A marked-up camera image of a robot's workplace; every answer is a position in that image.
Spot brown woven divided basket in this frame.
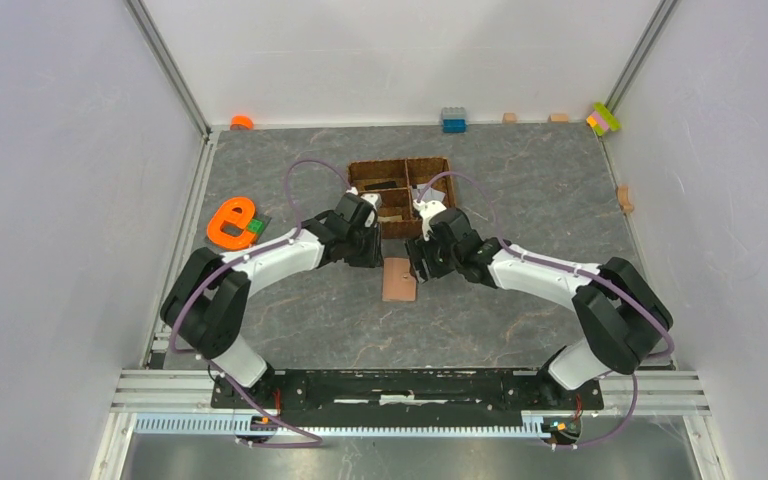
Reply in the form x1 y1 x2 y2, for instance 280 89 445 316
347 157 450 240

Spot grey cards in basket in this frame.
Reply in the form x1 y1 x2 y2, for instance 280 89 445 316
411 184 446 204

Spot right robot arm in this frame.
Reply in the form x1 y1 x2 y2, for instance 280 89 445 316
406 201 674 408

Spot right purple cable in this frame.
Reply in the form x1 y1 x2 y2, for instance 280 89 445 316
417 170 677 452

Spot curved tan wooden piece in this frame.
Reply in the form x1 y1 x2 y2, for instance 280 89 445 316
616 185 635 215

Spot orange round cap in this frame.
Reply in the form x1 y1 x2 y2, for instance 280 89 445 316
229 115 254 130

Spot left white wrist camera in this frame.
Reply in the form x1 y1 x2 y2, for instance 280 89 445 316
346 187 383 211

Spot small tan wooden block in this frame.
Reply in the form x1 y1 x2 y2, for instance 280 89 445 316
502 112 518 124

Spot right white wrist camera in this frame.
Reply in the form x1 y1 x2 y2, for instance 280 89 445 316
413 200 447 241

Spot purple cable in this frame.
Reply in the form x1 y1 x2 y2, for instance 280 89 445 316
417 170 677 452
166 158 359 450

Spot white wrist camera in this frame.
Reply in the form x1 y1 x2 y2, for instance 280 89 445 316
346 187 383 211
413 200 447 241

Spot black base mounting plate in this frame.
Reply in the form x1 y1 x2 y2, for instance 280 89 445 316
210 368 605 429

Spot black item in basket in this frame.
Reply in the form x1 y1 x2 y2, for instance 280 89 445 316
364 180 400 191

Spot green toy block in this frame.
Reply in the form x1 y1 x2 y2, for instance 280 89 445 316
246 218 268 235

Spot blue grey toy bricks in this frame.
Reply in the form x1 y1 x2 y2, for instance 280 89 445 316
440 107 468 134

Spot green pink toy bricks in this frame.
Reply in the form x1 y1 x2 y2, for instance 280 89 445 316
585 102 622 137

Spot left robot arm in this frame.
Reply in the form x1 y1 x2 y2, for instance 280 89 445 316
160 188 383 408

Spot orange tape dispenser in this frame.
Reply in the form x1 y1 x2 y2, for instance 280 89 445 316
206 197 256 251

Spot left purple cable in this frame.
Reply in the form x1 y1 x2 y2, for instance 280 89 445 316
166 158 359 450

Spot light blue cable duct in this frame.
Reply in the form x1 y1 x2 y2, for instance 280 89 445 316
133 413 558 439

